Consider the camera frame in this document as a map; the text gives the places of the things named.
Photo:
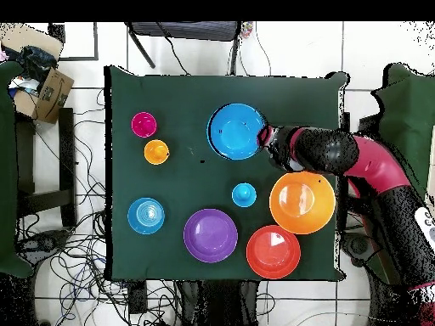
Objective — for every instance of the grey black floor base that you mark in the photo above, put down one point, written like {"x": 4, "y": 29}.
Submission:
{"x": 357, "y": 246}
{"x": 40, "y": 242}

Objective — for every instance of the small blue bowl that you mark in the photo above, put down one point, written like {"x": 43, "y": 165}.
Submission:
{"x": 146, "y": 216}

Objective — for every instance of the blue cup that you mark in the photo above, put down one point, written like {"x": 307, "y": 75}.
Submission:
{"x": 244, "y": 195}

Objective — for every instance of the orange cup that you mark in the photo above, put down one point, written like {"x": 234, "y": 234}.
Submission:
{"x": 156, "y": 152}

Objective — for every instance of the black folding chair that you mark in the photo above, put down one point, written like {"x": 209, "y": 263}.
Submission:
{"x": 185, "y": 30}

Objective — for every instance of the black metal frame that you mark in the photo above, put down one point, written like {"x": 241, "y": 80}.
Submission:
{"x": 57, "y": 32}

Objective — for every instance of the cardboard box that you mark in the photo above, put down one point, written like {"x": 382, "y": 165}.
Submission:
{"x": 51, "y": 96}

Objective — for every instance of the large blue bowl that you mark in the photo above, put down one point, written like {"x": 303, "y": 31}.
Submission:
{"x": 234, "y": 132}

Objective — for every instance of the pink cup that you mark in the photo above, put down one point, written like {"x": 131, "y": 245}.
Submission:
{"x": 144, "y": 124}

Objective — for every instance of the black plastic bag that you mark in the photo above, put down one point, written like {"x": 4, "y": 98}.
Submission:
{"x": 34, "y": 62}

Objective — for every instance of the purple bowl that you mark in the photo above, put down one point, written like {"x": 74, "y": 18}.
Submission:
{"x": 210, "y": 236}

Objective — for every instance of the black bench stand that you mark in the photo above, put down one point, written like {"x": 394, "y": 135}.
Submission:
{"x": 66, "y": 166}

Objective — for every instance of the large orange bowl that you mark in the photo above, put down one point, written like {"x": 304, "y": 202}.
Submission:
{"x": 302, "y": 203}

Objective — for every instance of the black computer tower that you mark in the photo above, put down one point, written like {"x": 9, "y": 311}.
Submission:
{"x": 367, "y": 124}

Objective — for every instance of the green cloth covered table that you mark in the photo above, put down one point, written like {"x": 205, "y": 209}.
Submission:
{"x": 6, "y": 169}
{"x": 407, "y": 119}

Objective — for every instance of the dark green tablecloth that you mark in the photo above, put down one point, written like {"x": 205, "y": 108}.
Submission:
{"x": 170, "y": 186}

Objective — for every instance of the multicoloured small toy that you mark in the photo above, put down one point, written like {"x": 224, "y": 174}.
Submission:
{"x": 247, "y": 29}

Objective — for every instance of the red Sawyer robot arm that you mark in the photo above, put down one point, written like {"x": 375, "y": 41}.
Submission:
{"x": 373, "y": 163}

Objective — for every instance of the black power adapter box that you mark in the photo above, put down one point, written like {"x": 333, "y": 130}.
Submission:
{"x": 137, "y": 300}

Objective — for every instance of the large red bowl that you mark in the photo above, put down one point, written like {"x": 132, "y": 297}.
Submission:
{"x": 273, "y": 253}

